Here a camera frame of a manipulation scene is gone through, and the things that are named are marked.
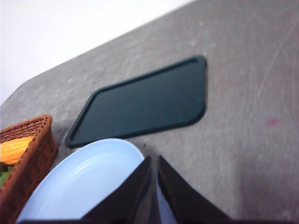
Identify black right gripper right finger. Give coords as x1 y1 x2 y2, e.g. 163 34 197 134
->
157 156 253 224

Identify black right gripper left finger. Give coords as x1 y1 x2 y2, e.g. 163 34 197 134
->
58 156 161 224

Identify light blue plate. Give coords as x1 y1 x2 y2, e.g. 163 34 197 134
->
17 138 171 224

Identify brown wicker basket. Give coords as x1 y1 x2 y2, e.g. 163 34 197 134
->
0 115 58 224

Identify dark green rectangular tray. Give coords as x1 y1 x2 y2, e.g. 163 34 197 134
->
65 56 207 148

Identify yellow toy corn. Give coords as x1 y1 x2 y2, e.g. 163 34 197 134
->
0 136 34 164

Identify green toy leaves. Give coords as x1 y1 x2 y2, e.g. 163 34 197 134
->
0 166 13 186

